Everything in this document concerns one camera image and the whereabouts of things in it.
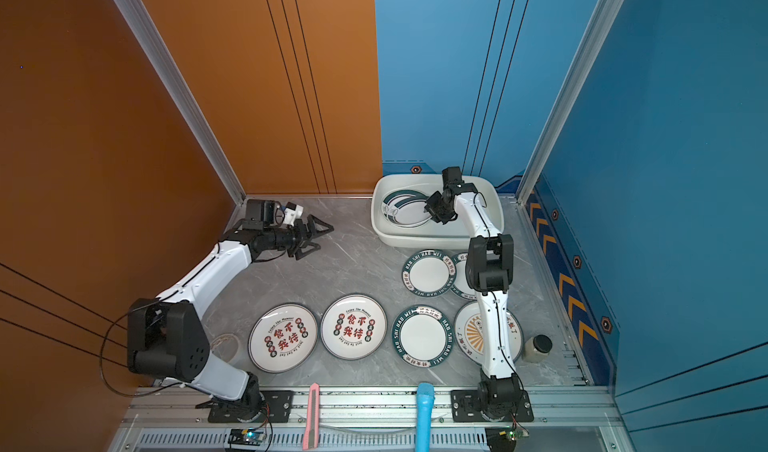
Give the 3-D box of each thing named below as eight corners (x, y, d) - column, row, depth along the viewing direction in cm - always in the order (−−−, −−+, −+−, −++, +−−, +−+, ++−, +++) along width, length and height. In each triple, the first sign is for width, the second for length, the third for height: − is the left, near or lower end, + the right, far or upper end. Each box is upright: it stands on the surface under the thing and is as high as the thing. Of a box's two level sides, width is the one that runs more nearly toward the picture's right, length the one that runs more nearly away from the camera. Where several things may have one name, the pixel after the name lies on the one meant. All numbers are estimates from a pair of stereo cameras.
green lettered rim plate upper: (402, 297, 94) (403, 292, 91) (402, 255, 104) (402, 249, 102) (457, 297, 94) (459, 292, 91) (451, 255, 104) (452, 249, 102)
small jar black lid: (523, 363, 81) (536, 353, 74) (519, 346, 84) (530, 334, 77) (541, 363, 81) (555, 352, 74) (536, 346, 84) (549, 334, 77)
